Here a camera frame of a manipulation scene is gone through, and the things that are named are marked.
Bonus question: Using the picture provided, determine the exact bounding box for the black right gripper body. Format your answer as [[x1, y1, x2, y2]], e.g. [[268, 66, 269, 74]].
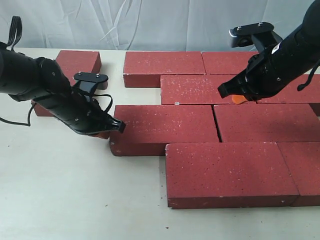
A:
[[217, 29, 320, 102]]

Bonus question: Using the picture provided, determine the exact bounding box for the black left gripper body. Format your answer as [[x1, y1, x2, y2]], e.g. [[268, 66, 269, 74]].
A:
[[33, 86, 125, 136]]

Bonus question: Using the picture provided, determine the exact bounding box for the red brick with white chip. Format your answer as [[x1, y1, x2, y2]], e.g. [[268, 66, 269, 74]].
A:
[[160, 75, 234, 105]]

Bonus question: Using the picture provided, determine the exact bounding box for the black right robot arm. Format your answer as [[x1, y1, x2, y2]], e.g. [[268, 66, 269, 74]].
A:
[[217, 0, 320, 102]]

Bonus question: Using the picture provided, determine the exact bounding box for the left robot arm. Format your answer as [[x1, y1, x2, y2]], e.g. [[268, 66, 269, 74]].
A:
[[0, 42, 126, 136]]

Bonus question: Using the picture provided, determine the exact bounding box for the red brick front large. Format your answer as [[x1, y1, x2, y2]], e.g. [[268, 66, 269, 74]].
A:
[[165, 142, 299, 209]]

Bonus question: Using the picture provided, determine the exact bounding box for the light blue backdrop cloth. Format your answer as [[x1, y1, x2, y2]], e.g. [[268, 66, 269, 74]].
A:
[[0, 0, 311, 52]]

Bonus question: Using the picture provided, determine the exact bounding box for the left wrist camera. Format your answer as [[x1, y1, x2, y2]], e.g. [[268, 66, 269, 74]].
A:
[[72, 72, 109, 97]]

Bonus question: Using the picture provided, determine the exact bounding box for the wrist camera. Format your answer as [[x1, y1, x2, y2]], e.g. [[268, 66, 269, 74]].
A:
[[229, 22, 283, 53], [72, 72, 109, 97]]

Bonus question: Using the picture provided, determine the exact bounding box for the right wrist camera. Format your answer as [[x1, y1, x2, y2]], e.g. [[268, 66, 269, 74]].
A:
[[229, 22, 283, 53]]

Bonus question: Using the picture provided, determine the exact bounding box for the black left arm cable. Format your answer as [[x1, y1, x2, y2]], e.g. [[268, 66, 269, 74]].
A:
[[0, 15, 114, 127]]

